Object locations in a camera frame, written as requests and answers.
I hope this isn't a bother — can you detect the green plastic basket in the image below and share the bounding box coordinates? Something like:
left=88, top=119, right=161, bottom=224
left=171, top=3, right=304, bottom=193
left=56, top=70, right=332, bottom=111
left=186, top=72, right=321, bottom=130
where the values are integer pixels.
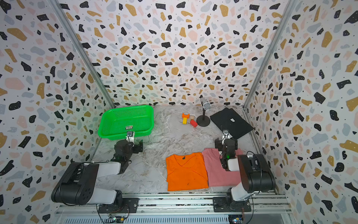
left=98, top=105, right=154, bottom=141

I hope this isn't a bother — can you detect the black t-shirt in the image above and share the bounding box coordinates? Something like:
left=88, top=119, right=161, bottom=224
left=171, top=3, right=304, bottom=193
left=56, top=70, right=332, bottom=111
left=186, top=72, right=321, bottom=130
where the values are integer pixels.
left=210, top=108, right=254, bottom=140

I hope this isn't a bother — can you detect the orange t-shirt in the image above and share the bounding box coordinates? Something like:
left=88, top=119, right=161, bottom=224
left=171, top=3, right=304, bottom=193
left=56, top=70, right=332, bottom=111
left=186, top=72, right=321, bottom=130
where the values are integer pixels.
left=166, top=152, right=208, bottom=191

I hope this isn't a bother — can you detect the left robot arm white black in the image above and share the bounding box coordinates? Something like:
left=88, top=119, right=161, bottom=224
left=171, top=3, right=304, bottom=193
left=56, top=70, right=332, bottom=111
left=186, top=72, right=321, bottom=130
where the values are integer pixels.
left=51, top=137, right=144, bottom=208

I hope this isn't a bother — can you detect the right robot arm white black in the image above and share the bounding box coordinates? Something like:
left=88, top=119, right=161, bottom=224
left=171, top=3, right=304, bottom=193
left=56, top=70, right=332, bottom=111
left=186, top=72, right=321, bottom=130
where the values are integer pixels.
left=214, top=138, right=276, bottom=206

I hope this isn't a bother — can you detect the pink folded t-shirt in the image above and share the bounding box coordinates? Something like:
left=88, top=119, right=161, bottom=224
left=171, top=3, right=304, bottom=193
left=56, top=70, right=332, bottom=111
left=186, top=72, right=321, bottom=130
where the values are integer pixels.
left=202, top=148, right=241, bottom=187

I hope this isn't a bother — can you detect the red toy block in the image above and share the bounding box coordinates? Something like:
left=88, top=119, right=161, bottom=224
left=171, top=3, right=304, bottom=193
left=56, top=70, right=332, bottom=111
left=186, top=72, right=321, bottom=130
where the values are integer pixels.
left=190, top=119, right=198, bottom=127

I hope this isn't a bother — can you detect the orange toy block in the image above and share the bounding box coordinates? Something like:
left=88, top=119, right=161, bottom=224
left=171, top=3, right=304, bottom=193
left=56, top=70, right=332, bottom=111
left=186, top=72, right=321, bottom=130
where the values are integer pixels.
left=182, top=113, right=190, bottom=119

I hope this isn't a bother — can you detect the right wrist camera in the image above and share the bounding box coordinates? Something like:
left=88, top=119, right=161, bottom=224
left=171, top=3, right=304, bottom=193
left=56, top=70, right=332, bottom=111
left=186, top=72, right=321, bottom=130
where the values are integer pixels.
left=222, top=129, right=232, bottom=141

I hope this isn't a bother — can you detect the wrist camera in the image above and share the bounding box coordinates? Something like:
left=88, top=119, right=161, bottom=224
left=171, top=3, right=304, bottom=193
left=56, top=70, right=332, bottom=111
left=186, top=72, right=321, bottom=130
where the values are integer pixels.
left=126, top=131, right=135, bottom=143
left=222, top=129, right=232, bottom=141

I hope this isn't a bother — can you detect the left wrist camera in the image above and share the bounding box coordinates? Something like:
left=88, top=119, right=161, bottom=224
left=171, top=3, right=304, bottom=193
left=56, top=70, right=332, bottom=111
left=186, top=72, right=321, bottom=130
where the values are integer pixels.
left=126, top=131, right=135, bottom=143

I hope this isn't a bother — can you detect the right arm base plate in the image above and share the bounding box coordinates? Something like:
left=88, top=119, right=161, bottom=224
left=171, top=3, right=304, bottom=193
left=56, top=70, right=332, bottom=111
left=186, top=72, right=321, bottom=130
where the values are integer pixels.
left=213, top=197, right=252, bottom=212

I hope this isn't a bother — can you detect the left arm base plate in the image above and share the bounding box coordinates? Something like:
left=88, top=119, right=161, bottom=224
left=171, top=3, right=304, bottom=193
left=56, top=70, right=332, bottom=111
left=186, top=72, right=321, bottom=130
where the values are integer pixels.
left=98, top=197, right=139, bottom=214

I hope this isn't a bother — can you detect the aluminium mounting rail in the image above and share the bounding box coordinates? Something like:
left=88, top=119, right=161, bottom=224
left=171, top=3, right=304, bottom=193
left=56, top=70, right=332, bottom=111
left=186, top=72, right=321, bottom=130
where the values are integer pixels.
left=54, top=192, right=295, bottom=224

